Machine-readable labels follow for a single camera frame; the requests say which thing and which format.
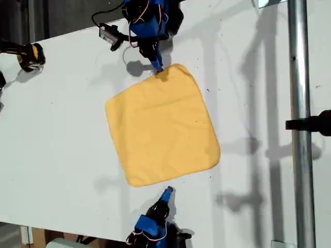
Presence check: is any brown cardboard box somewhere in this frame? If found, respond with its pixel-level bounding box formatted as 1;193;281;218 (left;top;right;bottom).
31;227;78;248

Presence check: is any black camera stalk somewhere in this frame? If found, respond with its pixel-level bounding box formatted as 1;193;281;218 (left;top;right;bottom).
110;32;130;52

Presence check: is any white table leg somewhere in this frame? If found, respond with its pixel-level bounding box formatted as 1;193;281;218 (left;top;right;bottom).
20;226;34;245

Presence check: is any yellow towel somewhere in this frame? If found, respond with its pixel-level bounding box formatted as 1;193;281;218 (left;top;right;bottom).
105;63;221;188

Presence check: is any black clamp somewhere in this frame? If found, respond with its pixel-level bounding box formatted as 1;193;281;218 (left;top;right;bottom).
285;110;331;137

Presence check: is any black camera box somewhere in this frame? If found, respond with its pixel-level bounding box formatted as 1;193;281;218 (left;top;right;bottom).
99;23;118;42
177;227;193;240

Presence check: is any black camera cable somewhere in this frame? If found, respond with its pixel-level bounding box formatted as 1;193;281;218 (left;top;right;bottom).
92;0;125;26

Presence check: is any steel post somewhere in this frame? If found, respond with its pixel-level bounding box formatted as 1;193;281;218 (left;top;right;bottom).
287;0;317;248

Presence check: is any white box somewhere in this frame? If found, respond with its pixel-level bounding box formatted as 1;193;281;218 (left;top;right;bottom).
46;237;81;248

